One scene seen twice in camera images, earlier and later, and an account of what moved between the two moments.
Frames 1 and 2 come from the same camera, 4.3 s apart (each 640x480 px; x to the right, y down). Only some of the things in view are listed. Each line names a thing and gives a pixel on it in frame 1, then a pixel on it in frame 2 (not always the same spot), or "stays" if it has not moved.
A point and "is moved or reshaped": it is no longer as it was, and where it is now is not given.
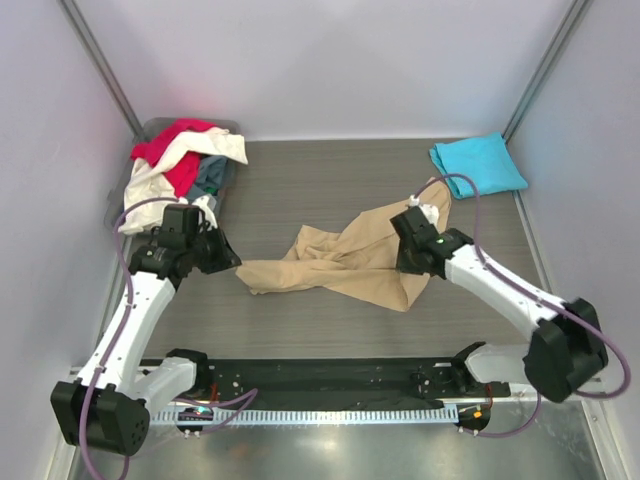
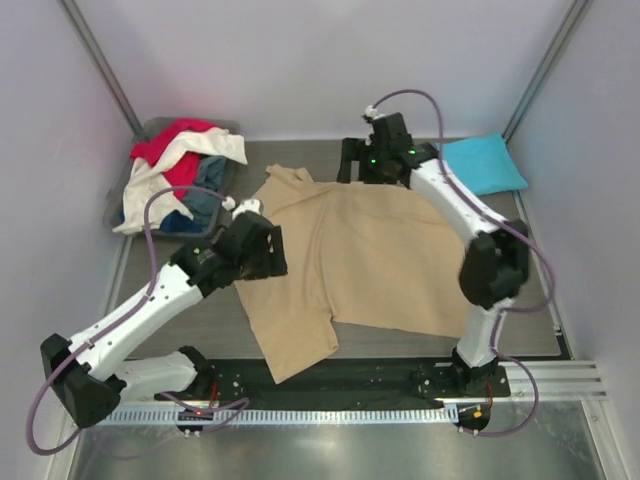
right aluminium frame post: (544, 67) stays
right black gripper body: (406, 261) → (374, 168)
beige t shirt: (366, 252) is moved or reshaped
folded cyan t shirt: (487, 159) stays
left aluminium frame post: (101, 63) stays
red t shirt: (183, 174) stays
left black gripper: (226, 256) → (273, 264)
